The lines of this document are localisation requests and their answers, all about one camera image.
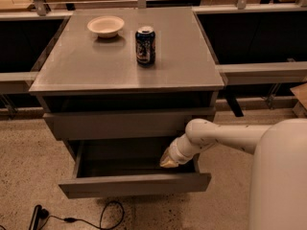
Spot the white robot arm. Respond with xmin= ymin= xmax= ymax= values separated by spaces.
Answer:
xmin=160 ymin=118 xmax=307 ymax=230

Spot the grey top drawer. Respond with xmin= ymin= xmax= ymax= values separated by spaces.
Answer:
xmin=43 ymin=107 xmax=216 ymax=140

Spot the dark blue soda can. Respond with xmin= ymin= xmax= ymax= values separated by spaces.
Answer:
xmin=135 ymin=26 xmax=155 ymax=66

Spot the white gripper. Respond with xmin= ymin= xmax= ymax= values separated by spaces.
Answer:
xmin=159 ymin=135 xmax=201 ymax=169

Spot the grey drawer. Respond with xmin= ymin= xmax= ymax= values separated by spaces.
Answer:
xmin=43 ymin=107 xmax=216 ymax=140
xmin=59 ymin=137 xmax=211 ymax=198

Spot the grey drawer cabinet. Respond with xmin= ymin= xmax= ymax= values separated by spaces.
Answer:
xmin=30 ymin=8 xmax=224 ymax=198

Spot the black cable on floor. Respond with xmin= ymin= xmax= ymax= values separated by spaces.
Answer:
xmin=37 ymin=200 xmax=126 ymax=230

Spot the wooden board at right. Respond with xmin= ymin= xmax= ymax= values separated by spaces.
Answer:
xmin=291 ymin=83 xmax=307 ymax=118

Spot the black power adapter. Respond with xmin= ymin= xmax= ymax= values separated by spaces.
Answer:
xmin=28 ymin=204 xmax=50 ymax=230

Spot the white paper bowl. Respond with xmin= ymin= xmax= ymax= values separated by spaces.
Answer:
xmin=87 ymin=16 xmax=125 ymax=38

